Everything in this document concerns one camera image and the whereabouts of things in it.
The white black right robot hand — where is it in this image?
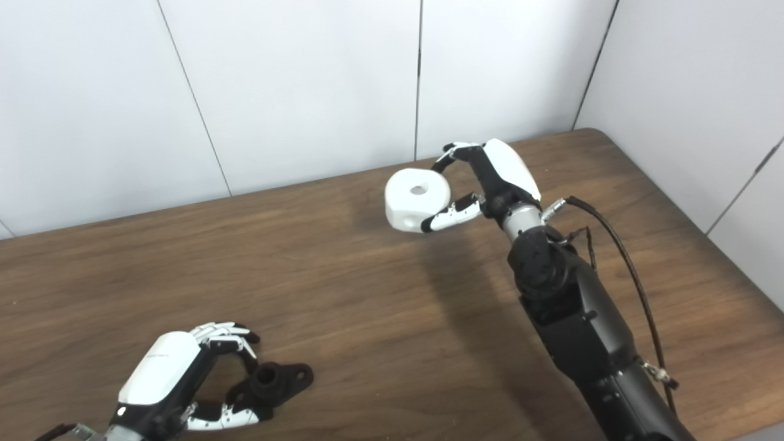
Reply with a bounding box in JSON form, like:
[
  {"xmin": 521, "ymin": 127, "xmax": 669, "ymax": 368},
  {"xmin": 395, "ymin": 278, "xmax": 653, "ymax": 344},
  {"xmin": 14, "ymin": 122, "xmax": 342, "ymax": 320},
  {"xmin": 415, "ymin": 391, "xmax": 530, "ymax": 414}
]
[{"xmin": 421, "ymin": 138, "xmax": 543, "ymax": 233}]

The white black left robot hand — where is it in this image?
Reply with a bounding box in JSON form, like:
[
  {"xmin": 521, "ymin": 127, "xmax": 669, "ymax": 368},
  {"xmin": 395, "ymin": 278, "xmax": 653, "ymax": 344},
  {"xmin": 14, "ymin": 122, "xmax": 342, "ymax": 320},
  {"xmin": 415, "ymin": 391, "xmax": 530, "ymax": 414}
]
[{"xmin": 110, "ymin": 322, "xmax": 261, "ymax": 439}]

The round white plastic piece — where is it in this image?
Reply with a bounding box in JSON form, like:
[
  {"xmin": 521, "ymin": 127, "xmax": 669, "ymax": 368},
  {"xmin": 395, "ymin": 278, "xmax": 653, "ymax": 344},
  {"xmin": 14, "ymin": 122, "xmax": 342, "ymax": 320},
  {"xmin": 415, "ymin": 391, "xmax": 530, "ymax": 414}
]
[{"xmin": 385, "ymin": 168, "xmax": 452, "ymax": 233}]

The black flanged holder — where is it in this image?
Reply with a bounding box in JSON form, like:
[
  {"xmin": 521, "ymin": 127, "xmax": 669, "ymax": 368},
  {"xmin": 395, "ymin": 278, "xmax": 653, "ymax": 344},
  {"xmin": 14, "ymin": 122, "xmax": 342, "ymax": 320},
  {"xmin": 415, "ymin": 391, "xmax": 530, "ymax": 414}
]
[{"xmin": 228, "ymin": 362, "xmax": 314, "ymax": 412}]

